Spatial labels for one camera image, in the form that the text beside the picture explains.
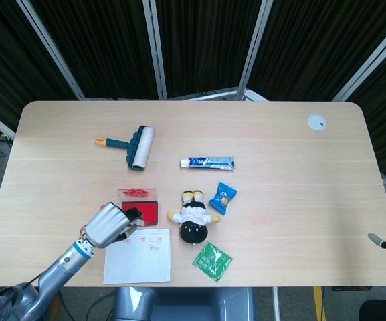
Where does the red ink pad clear lid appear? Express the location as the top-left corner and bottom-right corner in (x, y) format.
(117, 187), (159, 228)

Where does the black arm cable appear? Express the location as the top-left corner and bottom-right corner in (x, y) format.
(27, 271), (45, 285)

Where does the white round cable grommet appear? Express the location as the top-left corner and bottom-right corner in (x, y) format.
(307, 114), (328, 132)

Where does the black round object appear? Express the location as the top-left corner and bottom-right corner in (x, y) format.
(358, 299), (386, 321)

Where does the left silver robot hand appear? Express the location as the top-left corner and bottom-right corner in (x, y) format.
(80, 201), (146, 249)

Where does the yellow strip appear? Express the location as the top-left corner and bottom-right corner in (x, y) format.
(312, 286), (324, 321)

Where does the white table leg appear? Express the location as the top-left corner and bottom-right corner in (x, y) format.
(271, 286), (281, 321)

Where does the blue snack packet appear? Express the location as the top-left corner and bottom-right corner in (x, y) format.
(208, 181), (239, 215)

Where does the blue white toothpaste tube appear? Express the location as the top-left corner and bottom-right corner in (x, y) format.
(179, 156), (235, 172)

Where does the green sachet packet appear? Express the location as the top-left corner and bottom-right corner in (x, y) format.
(191, 241), (233, 283)

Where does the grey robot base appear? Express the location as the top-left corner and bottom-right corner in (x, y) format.
(112, 286), (256, 321)

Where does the black white plush doll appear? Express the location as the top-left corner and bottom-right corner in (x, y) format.
(167, 189), (222, 244)

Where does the grey partition foot bar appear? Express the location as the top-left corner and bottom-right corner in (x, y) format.
(167, 87), (239, 101)

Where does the white lined paper sheet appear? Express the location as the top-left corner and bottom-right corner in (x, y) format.
(102, 228), (172, 285)

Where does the teal lint roller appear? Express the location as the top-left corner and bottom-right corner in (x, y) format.
(94, 125), (156, 173)

